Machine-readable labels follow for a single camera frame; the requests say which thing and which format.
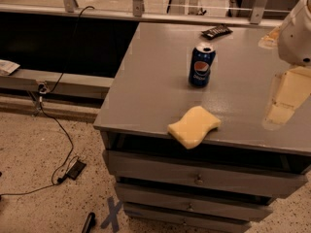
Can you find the black cylindrical object on floor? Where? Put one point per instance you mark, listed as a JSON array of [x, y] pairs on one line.
[[90, 221]]

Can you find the top grey drawer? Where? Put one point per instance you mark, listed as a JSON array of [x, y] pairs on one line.
[[218, 177]]

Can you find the black snack wrapper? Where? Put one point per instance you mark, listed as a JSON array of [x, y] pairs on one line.
[[216, 32]]

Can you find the blue pepsi can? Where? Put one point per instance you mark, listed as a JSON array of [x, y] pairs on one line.
[[202, 58]]

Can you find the grey drawer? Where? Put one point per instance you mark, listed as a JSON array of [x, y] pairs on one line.
[[218, 177], [226, 225], [191, 203]]

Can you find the grey drawer cabinet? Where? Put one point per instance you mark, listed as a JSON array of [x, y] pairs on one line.
[[264, 106]]

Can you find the black power adapter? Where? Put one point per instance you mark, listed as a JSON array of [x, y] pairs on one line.
[[75, 170]]

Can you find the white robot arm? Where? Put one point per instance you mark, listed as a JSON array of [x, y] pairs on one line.
[[294, 42]]

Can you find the white paper on ledge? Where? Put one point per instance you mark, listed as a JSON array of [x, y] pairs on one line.
[[7, 67]]

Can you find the bottom grey drawer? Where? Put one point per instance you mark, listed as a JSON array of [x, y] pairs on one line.
[[226, 225]]

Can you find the middle grey drawer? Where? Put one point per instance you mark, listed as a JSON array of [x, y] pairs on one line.
[[191, 203]]

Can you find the metal window railing frame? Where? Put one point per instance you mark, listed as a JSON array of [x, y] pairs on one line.
[[187, 11]]

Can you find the yellow sponge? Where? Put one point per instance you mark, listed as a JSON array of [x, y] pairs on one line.
[[193, 127]]

